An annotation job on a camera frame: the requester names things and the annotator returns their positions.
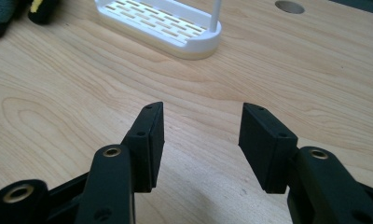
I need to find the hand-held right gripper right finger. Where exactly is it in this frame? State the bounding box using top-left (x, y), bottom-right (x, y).
top-left (238, 102), bottom-right (299, 195)

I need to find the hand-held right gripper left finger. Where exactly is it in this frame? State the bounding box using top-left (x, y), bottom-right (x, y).
top-left (121, 101), bottom-right (166, 193)

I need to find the white slotted towel rack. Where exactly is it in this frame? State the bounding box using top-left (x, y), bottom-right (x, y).
top-left (93, 0), bottom-right (223, 61)

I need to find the grey round table grommet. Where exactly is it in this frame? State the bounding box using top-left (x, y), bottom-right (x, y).
top-left (274, 0), bottom-right (306, 15)

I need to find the black and yellow object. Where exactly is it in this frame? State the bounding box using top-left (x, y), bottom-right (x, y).
top-left (27, 0), bottom-right (60, 25)

